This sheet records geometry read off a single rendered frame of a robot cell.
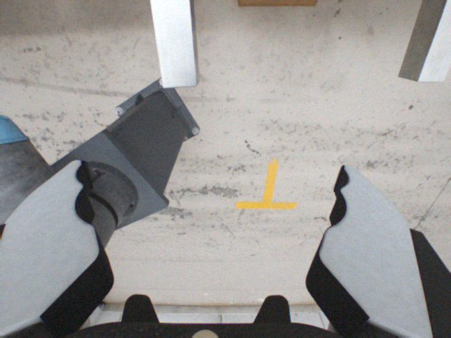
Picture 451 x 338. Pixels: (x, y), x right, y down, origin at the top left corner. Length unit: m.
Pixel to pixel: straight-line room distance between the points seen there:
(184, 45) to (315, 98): 1.01
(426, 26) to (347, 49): 0.90
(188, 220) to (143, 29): 1.12
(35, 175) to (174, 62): 0.31
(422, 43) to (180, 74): 0.24
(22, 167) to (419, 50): 0.52
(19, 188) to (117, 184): 0.21
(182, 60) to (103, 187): 0.41
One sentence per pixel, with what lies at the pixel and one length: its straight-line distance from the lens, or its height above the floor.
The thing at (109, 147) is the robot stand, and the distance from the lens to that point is 0.56.
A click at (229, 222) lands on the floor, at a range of 1.50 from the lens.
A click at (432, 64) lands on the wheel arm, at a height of 0.83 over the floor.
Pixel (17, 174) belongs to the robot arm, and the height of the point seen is 0.80.
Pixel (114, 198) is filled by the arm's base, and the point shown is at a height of 0.67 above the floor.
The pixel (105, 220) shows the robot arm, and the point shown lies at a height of 0.72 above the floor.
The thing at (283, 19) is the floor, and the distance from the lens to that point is 1.08.
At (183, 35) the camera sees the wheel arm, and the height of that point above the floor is 0.85.
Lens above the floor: 1.04
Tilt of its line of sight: 58 degrees down
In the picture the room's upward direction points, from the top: 178 degrees clockwise
